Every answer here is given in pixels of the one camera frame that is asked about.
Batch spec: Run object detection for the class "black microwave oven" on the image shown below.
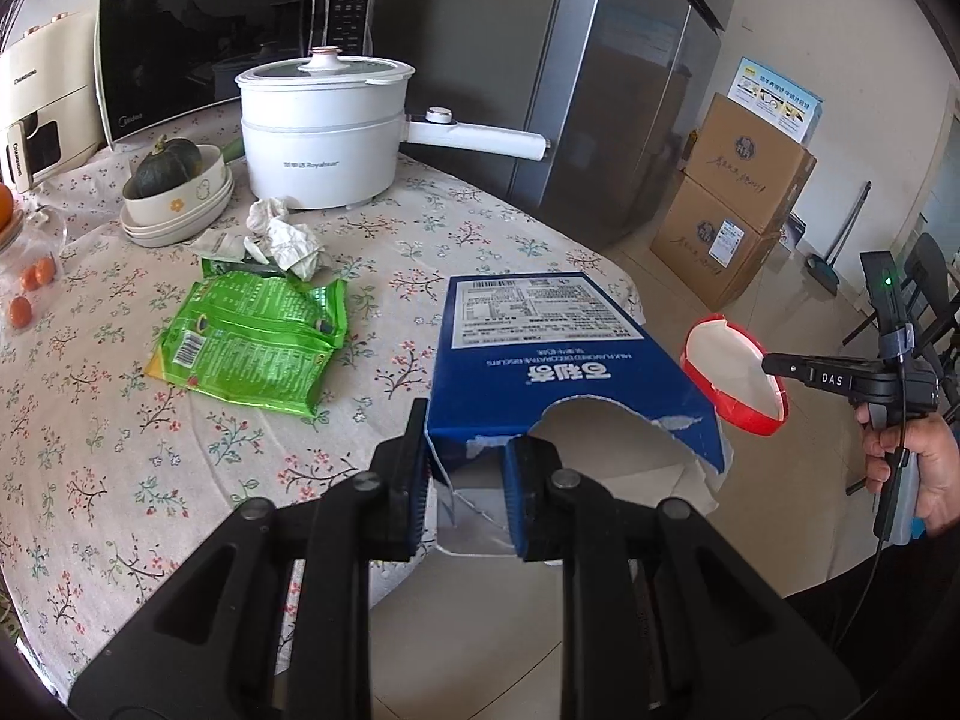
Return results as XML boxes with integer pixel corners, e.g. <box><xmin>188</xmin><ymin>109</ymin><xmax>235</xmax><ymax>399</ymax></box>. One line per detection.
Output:
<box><xmin>94</xmin><ymin>0</ymin><xmax>373</xmax><ymax>143</ymax></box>

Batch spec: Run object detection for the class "dark green pumpkin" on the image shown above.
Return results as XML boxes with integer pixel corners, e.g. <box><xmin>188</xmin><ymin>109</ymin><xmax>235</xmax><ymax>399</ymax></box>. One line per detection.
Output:
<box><xmin>132</xmin><ymin>137</ymin><xmax>203</xmax><ymax>199</ymax></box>

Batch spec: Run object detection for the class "grey refrigerator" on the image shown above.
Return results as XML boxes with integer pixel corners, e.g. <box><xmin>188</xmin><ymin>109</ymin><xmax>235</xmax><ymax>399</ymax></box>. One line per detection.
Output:
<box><xmin>373</xmin><ymin>0</ymin><xmax>734</xmax><ymax>249</ymax></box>

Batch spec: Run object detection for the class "floral tablecloth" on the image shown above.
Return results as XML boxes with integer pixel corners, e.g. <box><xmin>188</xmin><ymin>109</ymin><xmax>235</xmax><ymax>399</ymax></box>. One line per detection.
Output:
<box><xmin>2</xmin><ymin>142</ymin><xmax>641</xmax><ymax>692</ymax></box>

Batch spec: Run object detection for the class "green snack bag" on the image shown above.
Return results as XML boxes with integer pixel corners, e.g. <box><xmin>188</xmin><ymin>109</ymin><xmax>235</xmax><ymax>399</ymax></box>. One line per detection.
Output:
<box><xmin>145</xmin><ymin>271</ymin><xmax>348</xmax><ymax>418</ymax></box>

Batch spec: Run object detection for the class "large orange fruit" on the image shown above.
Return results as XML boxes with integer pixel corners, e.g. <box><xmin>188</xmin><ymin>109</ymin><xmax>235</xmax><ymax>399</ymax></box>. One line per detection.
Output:
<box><xmin>0</xmin><ymin>184</ymin><xmax>16</xmax><ymax>231</ymax></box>

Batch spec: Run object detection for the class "white air fryer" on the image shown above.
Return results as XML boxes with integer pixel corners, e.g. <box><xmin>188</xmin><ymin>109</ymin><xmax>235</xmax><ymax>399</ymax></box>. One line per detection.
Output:
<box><xmin>2</xmin><ymin>11</ymin><xmax>104</xmax><ymax>192</ymax></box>

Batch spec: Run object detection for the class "lower cardboard box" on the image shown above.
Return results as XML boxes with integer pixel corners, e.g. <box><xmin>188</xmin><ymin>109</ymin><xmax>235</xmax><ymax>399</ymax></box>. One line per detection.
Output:
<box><xmin>651</xmin><ymin>174</ymin><xmax>779</xmax><ymax>310</ymax></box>

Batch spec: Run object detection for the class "blue white printed box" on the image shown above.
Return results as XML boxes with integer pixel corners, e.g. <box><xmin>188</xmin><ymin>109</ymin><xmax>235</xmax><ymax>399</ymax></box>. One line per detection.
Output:
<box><xmin>727</xmin><ymin>57</ymin><xmax>823</xmax><ymax>146</ymax></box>

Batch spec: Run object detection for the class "glass teapot with wooden lid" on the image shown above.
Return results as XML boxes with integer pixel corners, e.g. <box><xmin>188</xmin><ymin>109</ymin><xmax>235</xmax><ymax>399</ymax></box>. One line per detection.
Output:
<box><xmin>0</xmin><ymin>205</ymin><xmax>67</xmax><ymax>299</ymax></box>

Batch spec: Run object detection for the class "white electric cooking pot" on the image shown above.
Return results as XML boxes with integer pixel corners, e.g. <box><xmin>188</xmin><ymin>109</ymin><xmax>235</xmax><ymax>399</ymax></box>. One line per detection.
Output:
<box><xmin>235</xmin><ymin>46</ymin><xmax>550</xmax><ymax>211</ymax></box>

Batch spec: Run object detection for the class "cardboard box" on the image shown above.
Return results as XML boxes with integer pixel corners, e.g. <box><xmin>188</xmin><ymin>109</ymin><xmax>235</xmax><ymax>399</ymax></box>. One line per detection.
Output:
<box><xmin>685</xmin><ymin>94</ymin><xmax>817</xmax><ymax>232</ymax></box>
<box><xmin>651</xmin><ymin>174</ymin><xmax>779</xmax><ymax>310</ymax></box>

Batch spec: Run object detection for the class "small orange tangerine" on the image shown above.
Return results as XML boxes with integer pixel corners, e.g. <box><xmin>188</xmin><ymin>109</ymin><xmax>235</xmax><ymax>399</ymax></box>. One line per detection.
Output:
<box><xmin>8</xmin><ymin>296</ymin><xmax>32</xmax><ymax>330</ymax></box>

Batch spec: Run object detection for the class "broom and dustpan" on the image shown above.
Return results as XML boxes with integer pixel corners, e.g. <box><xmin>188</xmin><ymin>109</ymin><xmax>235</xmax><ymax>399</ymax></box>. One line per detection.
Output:
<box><xmin>804</xmin><ymin>181</ymin><xmax>872</xmax><ymax>298</ymax></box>

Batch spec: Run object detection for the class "black folding chair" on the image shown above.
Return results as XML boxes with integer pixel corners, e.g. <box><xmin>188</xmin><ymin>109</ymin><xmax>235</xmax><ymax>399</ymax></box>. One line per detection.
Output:
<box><xmin>839</xmin><ymin>230</ymin><xmax>960</xmax><ymax>496</ymax></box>

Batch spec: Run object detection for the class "blue biscuit box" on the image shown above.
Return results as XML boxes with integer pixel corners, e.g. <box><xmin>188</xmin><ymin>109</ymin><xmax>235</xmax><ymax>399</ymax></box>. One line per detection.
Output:
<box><xmin>427</xmin><ymin>273</ymin><xmax>732</xmax><ymax>557</ymax></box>

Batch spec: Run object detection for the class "upper cardboard box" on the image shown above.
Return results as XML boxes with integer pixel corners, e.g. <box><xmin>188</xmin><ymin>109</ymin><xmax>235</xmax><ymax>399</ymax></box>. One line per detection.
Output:
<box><xmin>685</xmin><ymin>94</ymin><xmax>817</xmax><ymax>232</ymax></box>

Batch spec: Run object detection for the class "person's right hand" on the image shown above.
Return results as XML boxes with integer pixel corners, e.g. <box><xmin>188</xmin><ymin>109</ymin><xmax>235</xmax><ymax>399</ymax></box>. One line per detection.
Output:
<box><xmin>854</xmin><ymin>405</ymin><xmax>960</xmax><ymax>536</ymax></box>

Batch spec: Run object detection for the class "white tissue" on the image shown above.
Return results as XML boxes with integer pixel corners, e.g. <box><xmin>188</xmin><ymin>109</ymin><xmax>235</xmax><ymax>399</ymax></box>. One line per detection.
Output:
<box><xmin>190</xmin><ymin>195</ymin><xmax>326</xmax><ymax>283</ymax></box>

